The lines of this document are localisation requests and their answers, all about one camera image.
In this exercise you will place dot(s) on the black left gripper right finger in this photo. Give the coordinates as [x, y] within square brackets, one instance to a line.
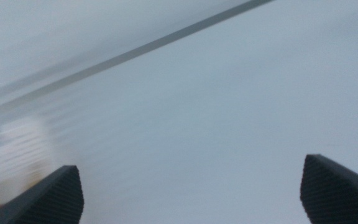
[337, 196]

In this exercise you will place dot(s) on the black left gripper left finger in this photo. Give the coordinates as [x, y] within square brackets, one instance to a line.
[54, 199]

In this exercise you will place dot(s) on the white perforated plastic basket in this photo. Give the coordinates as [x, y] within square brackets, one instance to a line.
[17, 149]

